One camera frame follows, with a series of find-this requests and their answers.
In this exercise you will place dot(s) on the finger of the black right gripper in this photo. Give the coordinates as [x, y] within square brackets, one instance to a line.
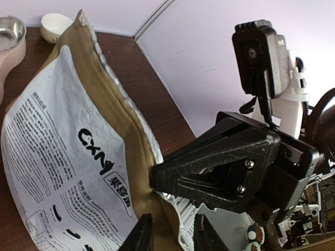
[234, 138]

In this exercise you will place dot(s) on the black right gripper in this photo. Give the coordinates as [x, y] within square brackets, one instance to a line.
[267, 193]

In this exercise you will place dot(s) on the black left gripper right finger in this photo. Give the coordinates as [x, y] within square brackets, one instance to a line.
[205, 237]

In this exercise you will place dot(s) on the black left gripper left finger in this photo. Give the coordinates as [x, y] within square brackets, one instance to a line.
[141, 237]

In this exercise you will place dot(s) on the pet food bag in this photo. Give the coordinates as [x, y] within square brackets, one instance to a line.
[77, 154]

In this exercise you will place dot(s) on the pink double pet feeder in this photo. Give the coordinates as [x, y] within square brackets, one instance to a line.
[9, 60]

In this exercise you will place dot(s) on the white floral ceramic bowl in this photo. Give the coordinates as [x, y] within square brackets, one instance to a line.
[53, 26]

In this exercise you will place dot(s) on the rear steel feeder bowl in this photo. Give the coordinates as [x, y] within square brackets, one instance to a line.
[13, 32]

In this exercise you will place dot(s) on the right aluminium frame post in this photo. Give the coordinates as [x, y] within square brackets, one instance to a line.
[147, 23]

